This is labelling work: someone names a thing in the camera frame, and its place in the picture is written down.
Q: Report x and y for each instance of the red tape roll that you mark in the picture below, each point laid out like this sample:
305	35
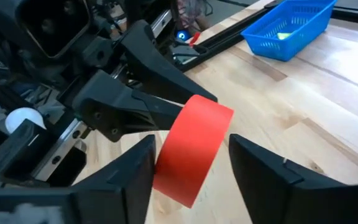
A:
194	149

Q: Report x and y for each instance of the green staple box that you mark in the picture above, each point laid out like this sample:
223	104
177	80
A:
283	35

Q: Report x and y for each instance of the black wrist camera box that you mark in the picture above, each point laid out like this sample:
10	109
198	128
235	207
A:
54	28

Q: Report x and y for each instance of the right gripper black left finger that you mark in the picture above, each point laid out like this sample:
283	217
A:
110	199

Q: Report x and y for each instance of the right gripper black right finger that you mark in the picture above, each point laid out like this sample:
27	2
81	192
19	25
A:
291	199

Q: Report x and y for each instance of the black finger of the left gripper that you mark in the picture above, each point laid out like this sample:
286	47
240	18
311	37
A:
120	109
154	65

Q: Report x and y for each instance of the blue plastic basket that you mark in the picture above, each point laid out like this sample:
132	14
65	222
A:
269	43

